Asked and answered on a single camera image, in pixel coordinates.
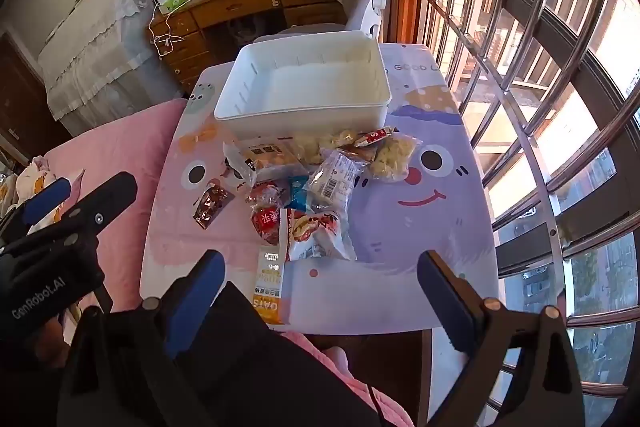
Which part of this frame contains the white plastic storage bin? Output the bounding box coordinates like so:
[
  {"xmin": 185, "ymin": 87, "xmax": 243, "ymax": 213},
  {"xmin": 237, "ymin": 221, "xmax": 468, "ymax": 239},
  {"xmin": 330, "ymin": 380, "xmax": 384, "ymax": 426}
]
[{"xmin": 214, "ymin": 29, "xmax": 392, "ymax": 142}]

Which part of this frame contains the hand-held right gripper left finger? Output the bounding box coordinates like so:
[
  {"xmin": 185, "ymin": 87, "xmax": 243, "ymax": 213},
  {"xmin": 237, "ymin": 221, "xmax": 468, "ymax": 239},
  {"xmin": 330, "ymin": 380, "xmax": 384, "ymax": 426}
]
[{"xmin": 57, "ymin": 250, "xmax": 227, "ymax": 427}]

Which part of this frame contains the dark dried fruit packet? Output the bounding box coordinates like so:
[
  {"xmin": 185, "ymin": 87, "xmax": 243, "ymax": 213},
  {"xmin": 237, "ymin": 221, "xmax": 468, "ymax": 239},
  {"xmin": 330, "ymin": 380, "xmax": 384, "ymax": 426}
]
[{"xmin": 192, "ymin": 179, "xmax": 236, "ymax": 230}]

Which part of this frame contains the red white snack packet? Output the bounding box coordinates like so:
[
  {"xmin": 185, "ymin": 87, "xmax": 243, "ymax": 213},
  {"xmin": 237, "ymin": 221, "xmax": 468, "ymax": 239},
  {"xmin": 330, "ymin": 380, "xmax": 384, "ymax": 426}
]
[{"xmin": 280, "ymin": 207, "xmax": 357, "ymax": 263}]

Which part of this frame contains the yellow white plush toy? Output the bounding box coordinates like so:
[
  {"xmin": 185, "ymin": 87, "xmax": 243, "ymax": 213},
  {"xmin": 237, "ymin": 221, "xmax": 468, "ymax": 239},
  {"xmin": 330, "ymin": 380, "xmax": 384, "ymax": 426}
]
[{"xmin": 15, "ymin": 157, "xmax": 56, "ymax": 208}]

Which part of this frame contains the clear yellow cracker packet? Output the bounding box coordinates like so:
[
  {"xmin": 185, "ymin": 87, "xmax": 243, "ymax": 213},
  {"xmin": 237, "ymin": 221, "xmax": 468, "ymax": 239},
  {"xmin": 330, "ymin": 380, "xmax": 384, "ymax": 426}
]
[{"xmin": 290, "ymin": 129, "xmax": 358, "ymax": 165}]

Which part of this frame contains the small clear black-label packet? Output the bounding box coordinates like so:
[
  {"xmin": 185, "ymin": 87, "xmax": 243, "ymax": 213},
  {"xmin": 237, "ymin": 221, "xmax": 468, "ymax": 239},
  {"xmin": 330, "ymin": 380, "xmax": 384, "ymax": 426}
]
[{"xmin": 222, "ymin": 141, "xmax": 258, "ymax": 188}]

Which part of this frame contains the clear white barcode packet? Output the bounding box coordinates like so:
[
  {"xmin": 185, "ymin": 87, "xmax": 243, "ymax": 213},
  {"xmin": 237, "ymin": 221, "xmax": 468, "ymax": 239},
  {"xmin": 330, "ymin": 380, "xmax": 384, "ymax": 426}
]
[{"xmin": 306, "ymin": 149, "xmax": 368, "ymax": 210}]

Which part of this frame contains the cartoon printed table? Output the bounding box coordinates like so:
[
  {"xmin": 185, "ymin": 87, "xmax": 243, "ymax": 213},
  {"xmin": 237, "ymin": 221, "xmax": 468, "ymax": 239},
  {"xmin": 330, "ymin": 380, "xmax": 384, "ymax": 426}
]
[{"xmin": 140, "ymin": 44, "xmax": 501, "ymax": 335}]

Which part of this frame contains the dark wooden cabinet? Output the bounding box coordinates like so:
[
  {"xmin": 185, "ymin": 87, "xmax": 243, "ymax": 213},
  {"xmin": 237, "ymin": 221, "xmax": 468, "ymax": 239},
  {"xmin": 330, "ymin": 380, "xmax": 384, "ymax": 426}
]
[{"xmin": 0, "ymin": 32, "xmax": 71, "ymax": 158}]

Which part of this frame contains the red round pastry packet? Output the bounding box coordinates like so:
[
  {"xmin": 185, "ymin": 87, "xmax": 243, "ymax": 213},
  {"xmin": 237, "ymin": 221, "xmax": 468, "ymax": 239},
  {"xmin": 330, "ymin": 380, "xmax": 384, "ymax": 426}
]
[{"xmin": 247, "ymin": 181, "xmax": 291, "ymax": 245}]

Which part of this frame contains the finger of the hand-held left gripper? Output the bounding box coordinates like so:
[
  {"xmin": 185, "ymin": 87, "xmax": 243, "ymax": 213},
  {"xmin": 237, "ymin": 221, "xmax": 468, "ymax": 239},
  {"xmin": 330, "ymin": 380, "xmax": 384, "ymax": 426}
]
[
  {"xmin": 0, "ymin": 178, "xmax": 72, "ymax": 244},
  {"xmin": 61, "ymin": 172, "xmax": 139, "ymax": 234}
]

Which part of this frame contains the dark cloth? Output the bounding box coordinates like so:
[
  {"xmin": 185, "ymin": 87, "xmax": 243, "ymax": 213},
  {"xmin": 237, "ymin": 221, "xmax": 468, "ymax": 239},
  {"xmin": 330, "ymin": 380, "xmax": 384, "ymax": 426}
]
[{"xmin": 190, "ymin": 282, "xmax": 386, "ymax": 427}]

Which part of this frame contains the pink blanket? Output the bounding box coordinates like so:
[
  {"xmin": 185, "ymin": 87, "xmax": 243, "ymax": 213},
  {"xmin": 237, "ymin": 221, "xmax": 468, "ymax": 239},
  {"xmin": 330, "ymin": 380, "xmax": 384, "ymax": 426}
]
[{"xmin": 42, "ymin": 99, "xmax": 188, "ymax": 313}]

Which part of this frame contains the yellow white oat packet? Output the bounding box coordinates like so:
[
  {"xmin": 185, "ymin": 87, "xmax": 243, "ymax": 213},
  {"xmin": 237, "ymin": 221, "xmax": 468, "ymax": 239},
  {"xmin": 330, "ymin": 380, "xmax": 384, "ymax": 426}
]
[{"xmin": 255, "ymin": 244, "xmax": 288, "ymax": 325}]

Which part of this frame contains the metal window grille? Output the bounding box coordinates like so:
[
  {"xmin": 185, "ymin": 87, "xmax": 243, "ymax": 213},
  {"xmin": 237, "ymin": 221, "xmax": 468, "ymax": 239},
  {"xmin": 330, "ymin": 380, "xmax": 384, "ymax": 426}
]
[{"xmin": 390, "ymin": 0, "xmax": 640, "ymax": 427}]

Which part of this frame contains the white charger cable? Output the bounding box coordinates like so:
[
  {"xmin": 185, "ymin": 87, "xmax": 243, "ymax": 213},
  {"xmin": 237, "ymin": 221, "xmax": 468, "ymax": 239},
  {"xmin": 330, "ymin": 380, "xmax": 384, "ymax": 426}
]
[{"xmin": 149, "ymin": 0, "xmax": 201, "ymax": 56}]

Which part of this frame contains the red white sachet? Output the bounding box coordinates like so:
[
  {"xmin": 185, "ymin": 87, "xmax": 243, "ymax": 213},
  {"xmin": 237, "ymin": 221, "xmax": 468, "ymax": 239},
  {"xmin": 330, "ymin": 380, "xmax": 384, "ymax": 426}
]
[{"xmin": 350, "ymin": 127, "xmax": 396, "ymax": 148}]

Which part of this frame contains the wooden desk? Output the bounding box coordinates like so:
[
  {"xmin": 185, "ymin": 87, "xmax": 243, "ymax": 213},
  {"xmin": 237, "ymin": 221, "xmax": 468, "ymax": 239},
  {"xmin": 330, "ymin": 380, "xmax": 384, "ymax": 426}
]
[{"xmin": 149, "ymin": 0, "xmax": 351, "ymax": 92}]

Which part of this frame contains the clear packet brown filling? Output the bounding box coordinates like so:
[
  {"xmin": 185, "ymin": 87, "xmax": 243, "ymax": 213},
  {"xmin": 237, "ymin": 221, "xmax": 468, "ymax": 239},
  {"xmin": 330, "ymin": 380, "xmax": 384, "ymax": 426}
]
[{"xmin": 345, "ymin": 142, "xmax": 376, "ymax": 165}]

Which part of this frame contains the pink fleece clothing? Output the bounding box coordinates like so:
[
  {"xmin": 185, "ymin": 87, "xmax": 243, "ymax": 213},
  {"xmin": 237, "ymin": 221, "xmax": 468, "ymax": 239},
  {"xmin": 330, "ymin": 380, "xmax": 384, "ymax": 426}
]
[{"xmin": 280, "ymin": 329, "xmax": 416, "ymax": 427}]

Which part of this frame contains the clear pale yellow chip packet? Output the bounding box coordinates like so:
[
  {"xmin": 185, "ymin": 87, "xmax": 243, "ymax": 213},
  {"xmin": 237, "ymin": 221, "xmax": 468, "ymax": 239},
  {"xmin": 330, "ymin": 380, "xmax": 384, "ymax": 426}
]
[{"xmin": 370, "ymin": 132, "xmax": 423, "ymax": 182}]

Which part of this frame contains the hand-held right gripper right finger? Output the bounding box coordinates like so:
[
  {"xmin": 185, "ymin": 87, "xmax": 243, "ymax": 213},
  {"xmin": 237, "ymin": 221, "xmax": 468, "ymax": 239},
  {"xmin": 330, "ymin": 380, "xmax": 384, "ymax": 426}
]
[{"xmin": 416, "ymin": 250, "xmax": 587, "ymax": 427}]

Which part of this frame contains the blue snack packet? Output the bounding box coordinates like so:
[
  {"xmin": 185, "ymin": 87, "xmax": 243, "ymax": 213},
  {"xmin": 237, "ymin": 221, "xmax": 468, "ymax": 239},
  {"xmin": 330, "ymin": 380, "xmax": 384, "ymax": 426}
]
[{"xmin": 286, "ymin": 176, "xmax": 313, "ymax": 212}]

